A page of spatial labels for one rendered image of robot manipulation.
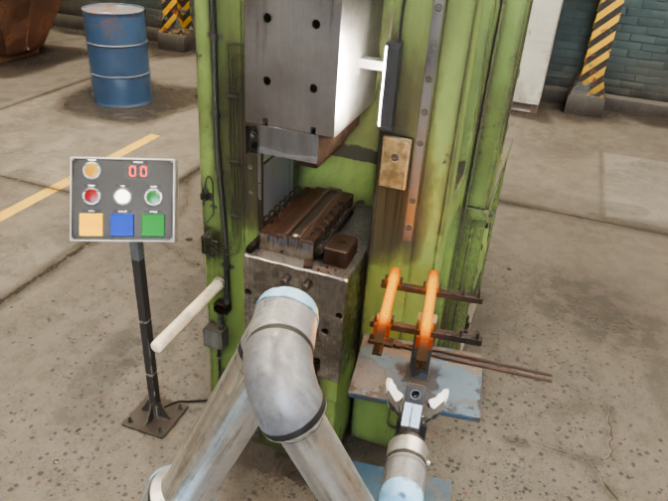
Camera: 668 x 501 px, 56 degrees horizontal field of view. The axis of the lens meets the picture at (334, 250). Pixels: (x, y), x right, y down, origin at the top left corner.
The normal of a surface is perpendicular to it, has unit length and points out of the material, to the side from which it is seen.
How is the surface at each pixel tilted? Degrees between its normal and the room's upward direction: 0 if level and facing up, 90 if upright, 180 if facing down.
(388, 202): 90
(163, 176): 60
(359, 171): 90
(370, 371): 0
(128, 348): 0
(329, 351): 90
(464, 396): 0
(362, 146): 90
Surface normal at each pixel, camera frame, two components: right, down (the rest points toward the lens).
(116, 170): 0.11, 0.01
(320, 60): -0.34, 0.46
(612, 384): 0.06, -0.86
